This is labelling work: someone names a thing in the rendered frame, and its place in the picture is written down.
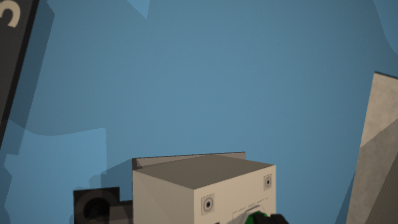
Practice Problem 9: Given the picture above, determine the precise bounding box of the blue bench mat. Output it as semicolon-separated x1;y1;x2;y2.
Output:
0;0;398;224

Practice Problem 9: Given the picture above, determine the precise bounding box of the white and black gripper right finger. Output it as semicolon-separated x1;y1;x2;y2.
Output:
268;214;289;224

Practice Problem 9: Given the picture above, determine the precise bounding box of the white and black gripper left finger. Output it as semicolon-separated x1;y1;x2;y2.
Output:
253;214;272;224

